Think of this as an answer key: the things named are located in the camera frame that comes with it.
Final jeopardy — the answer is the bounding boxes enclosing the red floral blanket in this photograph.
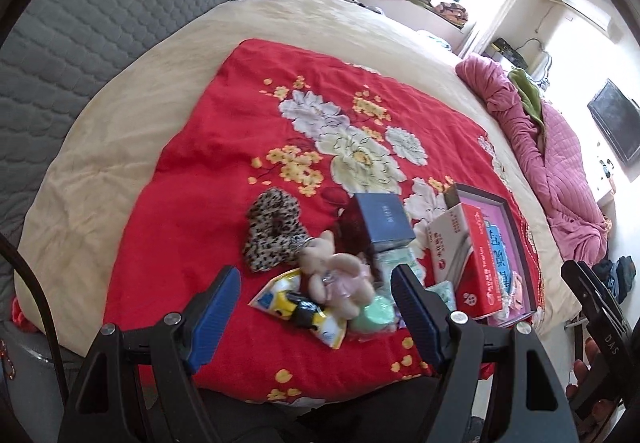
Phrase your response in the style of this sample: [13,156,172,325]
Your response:
[102,38,543,406]

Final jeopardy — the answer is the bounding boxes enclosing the green tissue packet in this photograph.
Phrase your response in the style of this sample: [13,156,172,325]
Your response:
[349,295,399,333]

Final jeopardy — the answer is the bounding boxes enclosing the black wall television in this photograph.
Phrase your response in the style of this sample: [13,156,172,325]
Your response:
[586,78,640,167]

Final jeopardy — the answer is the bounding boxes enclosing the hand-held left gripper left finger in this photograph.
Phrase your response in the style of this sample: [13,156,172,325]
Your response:
[57,265,242,443]

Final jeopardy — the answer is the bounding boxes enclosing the dark blue clothes pile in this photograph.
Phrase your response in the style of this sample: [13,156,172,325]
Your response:
[594,255,639,305]

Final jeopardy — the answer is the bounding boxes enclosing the colourful patterned cloth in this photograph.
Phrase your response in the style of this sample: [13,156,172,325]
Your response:
[431,0,472,30]

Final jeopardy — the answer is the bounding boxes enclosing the red tissue box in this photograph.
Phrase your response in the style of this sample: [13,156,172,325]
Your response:
[425,202,503,320]

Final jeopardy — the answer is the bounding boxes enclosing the yellow white packet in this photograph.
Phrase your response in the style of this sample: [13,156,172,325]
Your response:
[248,270,347,350]

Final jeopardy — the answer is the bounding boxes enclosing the black cable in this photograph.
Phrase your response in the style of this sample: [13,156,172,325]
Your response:
[0,232,69,406]

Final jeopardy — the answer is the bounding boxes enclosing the green blanket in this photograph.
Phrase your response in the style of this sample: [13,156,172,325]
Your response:
[508,68,545,135]

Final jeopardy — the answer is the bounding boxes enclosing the white air conditioner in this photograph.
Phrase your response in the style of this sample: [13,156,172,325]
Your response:
[560,0,614,32]

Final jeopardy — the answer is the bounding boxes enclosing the black device box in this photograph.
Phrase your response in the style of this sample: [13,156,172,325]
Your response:
[492,38,527,65]

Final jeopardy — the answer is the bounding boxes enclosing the pink quilt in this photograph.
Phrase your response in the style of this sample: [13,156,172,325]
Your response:
[455,54,609,270]

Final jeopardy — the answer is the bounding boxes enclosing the beige teddy bear plush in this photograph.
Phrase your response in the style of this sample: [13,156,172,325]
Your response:
[297,230,377,320]

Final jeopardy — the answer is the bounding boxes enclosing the red brown shoes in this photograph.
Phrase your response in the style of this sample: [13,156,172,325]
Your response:
[565,337,617,420]

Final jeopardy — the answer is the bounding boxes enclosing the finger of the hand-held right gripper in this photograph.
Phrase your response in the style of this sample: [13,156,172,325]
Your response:
[561,260,627,330]

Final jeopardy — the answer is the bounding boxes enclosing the pink book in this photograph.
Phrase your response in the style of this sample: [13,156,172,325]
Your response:
[459,194,532,321]

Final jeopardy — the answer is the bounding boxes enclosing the beige bed sheet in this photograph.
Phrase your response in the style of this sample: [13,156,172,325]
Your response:
[15,0,568,359]

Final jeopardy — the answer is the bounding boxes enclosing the white desk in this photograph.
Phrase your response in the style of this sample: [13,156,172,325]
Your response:
[594,150,620,206]

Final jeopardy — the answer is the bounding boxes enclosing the leopard print scrunchie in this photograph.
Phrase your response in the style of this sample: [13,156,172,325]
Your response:
[243,188,309,274]

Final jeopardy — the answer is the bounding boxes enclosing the dark blue box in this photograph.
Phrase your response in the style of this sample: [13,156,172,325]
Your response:
[353,192,417,253]

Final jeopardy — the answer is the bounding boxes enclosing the grey plastic bin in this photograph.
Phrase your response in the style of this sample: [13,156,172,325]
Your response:
[0,318,68,443]

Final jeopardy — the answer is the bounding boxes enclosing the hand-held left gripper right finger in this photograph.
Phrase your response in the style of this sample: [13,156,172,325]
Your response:
[390,264,581,443]

